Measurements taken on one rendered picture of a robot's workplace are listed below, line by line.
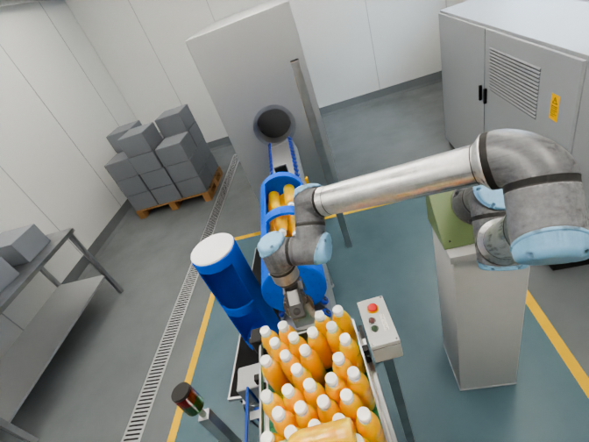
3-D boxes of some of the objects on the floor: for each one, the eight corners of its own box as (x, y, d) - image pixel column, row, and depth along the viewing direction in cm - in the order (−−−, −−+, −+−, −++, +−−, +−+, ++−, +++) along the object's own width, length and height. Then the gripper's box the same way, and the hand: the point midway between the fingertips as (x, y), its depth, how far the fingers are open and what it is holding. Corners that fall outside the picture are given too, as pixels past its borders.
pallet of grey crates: (223, 173, 551) (188, 103, 485) (211, 200, 487) (169, 123, 420) (159, 191, 576) (117, 126, 509) (140, 219, 512) (89, 149, 445)
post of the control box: (413, 437, 184) (385, 330, 128) (415, 445, 181) (387, 338, 125) (406, 438, 185) (374, 332, 129) (408, 446, 181) (377, 341, 125)
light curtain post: (351, 242, 324) (298, 58, 228) (352, 245, 319) (299, 59, 223) (344, 244, 325) (289, 60, 229) (346, 247, 320) (290, 62, 224)
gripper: (302, 261, 115) (319, 301, 127) (269, 271, 116) (288, 310, 128) (305, 279, 107) (322, 319, 119) (269, 289, 109) (290, 329, 121)
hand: (305, 318), depth 121 cm, fingers open, 5 cm apart
